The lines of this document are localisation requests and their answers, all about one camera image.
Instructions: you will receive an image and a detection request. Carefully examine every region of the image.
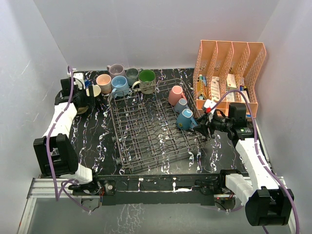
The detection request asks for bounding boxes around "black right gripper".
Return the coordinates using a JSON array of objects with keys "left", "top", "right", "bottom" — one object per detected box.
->
[{"left": 193, "top": 111, "right": 233, "bottom": 137}]

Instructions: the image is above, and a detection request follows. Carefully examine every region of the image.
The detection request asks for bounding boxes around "cream scalloped mug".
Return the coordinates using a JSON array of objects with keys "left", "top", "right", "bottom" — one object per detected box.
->
[{"left": 86, "top": 85, "right": 101, "bottom": 97}]

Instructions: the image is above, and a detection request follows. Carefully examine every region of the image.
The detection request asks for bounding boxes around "tan brown mug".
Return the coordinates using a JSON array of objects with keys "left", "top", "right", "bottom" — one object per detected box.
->
[{"left": 77, "top": 106, "right": 89, "bottom": 115}]

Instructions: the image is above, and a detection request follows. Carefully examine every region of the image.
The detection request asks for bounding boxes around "teal floral mug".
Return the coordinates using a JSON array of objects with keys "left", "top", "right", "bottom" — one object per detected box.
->
[{"left": 176, "top": 109, "right": 198, "bottom": 130}]

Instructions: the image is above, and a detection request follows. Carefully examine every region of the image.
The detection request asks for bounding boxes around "small grey-blue heart mug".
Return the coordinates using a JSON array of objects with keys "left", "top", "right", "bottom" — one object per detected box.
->
[{"left": 174, "top": 98, "right": 189, "bottom": 114}]

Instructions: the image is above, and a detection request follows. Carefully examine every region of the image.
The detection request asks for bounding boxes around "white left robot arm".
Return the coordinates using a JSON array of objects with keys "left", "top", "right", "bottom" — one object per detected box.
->
[{"left": 33, "top": 78, "right": 101, "bottom": 195}]

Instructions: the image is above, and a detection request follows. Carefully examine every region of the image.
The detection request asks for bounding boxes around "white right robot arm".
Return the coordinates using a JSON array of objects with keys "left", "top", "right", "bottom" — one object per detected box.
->
[{"left": 194, "top": 99, "right": 294, "bottom": 226}]

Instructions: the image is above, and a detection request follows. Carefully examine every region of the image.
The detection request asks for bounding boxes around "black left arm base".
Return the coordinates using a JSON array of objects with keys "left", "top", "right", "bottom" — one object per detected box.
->
[{"left": 68, "top": 173, "right": 116, "bottom": 197}]

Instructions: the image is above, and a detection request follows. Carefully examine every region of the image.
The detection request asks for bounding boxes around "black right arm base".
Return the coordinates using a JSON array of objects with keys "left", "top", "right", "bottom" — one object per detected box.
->
[{"left": 195, "top": 169, "right": 240, "bottom": 199}]

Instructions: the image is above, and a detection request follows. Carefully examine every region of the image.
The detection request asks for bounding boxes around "peach pink speckled mug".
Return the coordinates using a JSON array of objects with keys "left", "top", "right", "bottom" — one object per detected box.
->
[{"left": 96, "top": 74, "right": 112, "bottom": 94}]

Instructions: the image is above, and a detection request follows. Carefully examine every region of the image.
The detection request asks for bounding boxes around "light blue mug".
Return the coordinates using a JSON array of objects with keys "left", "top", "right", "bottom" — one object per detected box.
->
[{"left": 112, "top": 76, "right": 129, "bottom": 98}]

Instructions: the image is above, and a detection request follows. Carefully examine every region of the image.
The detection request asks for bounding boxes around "lilac mug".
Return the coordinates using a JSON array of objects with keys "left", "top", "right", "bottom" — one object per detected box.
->
[{"left": 107, "top": 64, "right": 126, "bottom": 78}]

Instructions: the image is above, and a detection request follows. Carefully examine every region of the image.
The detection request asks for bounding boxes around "dark grey-green mug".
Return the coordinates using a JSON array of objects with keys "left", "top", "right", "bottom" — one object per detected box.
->
[{"left": 126, "top": 68, "right": 142, "bottom": 86}]

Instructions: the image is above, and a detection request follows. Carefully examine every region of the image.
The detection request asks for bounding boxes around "orange plastic file organizer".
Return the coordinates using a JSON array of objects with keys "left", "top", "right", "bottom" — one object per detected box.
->
[{"left": 193, "top": 40, "right": 266, "bottom": 117}]

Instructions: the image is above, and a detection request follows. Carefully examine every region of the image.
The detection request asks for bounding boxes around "white mug green inside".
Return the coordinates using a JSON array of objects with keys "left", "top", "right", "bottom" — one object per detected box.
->
[{"left": 132, "top": 70, "right": 156, "bottom": 95}]

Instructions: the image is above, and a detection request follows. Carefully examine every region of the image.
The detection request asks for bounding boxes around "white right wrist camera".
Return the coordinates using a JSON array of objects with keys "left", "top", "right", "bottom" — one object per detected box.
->
[{"left": 202, "top": 99, "right": 216, "bottom": 114}]

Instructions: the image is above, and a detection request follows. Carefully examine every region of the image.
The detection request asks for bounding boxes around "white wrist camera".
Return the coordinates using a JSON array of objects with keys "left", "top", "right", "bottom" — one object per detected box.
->
[
  {"left": 73, "top": 72, "right": 84, "bottom": 89},
  {"left": 202, "top": 99, "right": 216, "bottom": 114}
]

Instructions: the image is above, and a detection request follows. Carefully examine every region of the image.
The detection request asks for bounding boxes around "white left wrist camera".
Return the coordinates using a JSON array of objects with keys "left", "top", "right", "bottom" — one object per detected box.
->
[{"left": 73, "top": 72, "right": 84, "bottom": 89}]

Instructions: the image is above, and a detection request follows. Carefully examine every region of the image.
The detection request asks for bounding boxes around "grey wire dish rack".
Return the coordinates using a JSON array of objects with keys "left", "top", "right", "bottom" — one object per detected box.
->
[{"left": 108, "top": 78, "right": 208, "bottom": 172}]

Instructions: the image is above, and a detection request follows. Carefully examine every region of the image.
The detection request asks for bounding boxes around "aluminium frame rail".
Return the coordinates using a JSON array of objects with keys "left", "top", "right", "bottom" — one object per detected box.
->
[{"left": 17, "top": 176, "right": 302, "bottom": 234}]

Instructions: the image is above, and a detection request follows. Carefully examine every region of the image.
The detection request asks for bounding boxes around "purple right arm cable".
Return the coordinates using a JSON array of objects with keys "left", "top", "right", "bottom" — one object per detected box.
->
[{"left": 212, "top": 89, "right": 300, "bottom": 234}]

